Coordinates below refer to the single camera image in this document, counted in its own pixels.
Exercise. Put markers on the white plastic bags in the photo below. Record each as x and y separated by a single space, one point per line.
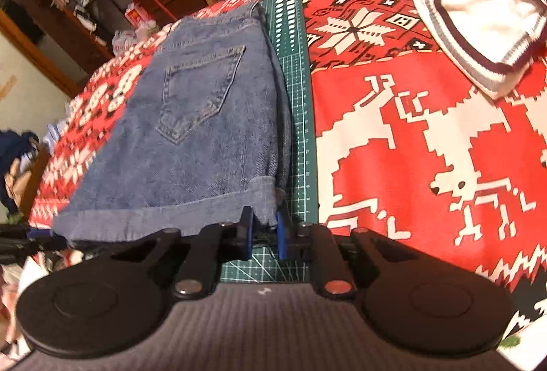
132 38

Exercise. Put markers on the red patterned blanket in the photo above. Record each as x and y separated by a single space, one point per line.
427 161

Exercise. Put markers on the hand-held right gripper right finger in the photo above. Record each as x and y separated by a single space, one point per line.
280 236

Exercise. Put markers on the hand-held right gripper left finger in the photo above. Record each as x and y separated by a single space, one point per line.
250 238

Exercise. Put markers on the red white box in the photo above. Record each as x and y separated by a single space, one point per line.
136 15

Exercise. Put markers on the dark blue fluffy cloth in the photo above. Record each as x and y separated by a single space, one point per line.
15 144

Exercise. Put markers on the green cutting mat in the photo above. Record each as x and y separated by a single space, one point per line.
299 97

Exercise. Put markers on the wooden door frame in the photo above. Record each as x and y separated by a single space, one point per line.
42 12

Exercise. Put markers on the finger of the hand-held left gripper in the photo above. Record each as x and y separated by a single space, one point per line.
25 242

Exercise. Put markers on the blue denim shorts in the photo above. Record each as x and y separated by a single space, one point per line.
192 119

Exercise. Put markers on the white knit vest striped trim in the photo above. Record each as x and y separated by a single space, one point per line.
478 3

